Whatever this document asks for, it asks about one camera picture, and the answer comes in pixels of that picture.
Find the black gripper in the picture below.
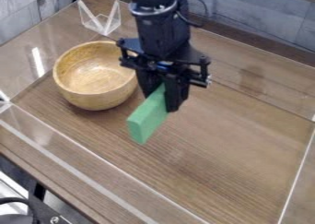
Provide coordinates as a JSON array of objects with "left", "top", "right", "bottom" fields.
[{"left": 118, "top": 9, "right": 211, "bottom": 112}]

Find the green rectangular block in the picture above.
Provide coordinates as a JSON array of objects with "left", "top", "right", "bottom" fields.
[{"left": 127, "top": 85, "right": 168, "bottom": 145}]

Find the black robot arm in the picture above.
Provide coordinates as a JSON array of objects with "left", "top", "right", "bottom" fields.
[{"left": 118, "top": 0, "right": 211, "bottom": 112}]

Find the wooden bowl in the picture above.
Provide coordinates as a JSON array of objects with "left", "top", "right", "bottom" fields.
[{"left": 54, "top": 41, "right": 138, "bottom": 111}]

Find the clear acrylic corner bracket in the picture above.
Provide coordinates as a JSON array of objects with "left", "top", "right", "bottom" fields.
[{"left": 78, "top": 0, "right": 120, "bottom": 36}]

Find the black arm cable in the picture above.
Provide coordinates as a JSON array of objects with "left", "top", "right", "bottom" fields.
[{"left": 176, "top": 0, "right": 211, "bottom": 29}]

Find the clear acrylic front wall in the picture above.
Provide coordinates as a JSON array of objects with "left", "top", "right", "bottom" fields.
[{"left": 0, "top": 101, "right": 211, "bottom": 224}]

